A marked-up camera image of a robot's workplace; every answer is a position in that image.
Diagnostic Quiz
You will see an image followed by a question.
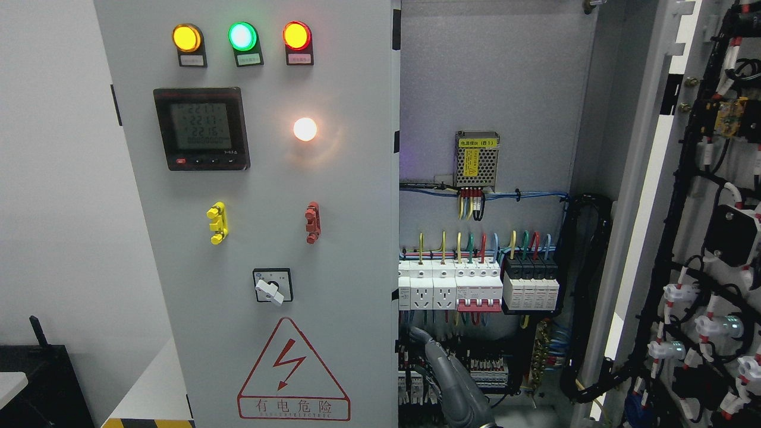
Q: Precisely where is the green indicator lamp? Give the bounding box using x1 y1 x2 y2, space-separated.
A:
228 21 263 67

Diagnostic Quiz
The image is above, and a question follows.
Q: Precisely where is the black wrapped cable loom right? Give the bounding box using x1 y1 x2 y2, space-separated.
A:
559 194 631 405

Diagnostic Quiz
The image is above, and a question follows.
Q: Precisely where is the white glowing indicator lamp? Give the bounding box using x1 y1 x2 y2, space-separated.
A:
293 117 318 143

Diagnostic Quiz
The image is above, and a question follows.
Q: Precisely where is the white rotary selector switch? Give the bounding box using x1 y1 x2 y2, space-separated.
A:
253 267 293 306

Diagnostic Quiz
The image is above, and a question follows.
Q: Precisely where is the grey cabinet door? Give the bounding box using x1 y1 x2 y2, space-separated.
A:
562 1 759 427
95 1 399 427

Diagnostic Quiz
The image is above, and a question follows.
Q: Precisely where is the relay and terminal row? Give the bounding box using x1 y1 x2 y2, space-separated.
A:
395 343 509 407

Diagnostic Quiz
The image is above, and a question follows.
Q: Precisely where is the metal mesh power supply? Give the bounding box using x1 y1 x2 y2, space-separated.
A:
454 131 500 188

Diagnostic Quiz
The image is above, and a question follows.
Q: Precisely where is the yellow terminal handle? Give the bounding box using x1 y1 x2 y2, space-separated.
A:
206 201 229 246

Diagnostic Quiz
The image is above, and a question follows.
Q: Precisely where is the red indicator lamp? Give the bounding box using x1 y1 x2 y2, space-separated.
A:
282 21 315 65

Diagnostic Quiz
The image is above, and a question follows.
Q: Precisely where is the black digital power meter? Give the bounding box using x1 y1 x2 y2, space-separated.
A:
153 87 250 171

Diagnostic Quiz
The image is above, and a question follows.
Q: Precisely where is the yellow indicator lamp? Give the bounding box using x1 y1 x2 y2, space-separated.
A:
172 23 207 68

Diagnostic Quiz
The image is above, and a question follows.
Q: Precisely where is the white sockets and red breaker row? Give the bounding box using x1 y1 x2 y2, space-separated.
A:
398 259 503 313

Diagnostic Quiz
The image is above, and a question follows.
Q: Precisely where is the black box with antenna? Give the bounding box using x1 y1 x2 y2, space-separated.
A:
1 315 93 427

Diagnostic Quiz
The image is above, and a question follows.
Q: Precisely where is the black white surge protector block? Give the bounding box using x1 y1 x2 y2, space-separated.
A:
502 256 560 311

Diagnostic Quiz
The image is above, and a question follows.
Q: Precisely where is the dark grey robot hand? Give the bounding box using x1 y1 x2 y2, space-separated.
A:
400 327 497 427

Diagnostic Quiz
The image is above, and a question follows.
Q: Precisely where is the red terminal handle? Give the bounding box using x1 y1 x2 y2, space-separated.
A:
304 201 321 244

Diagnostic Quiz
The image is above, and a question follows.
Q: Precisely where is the brass ground bar right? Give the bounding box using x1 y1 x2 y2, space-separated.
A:
527 319 552 395

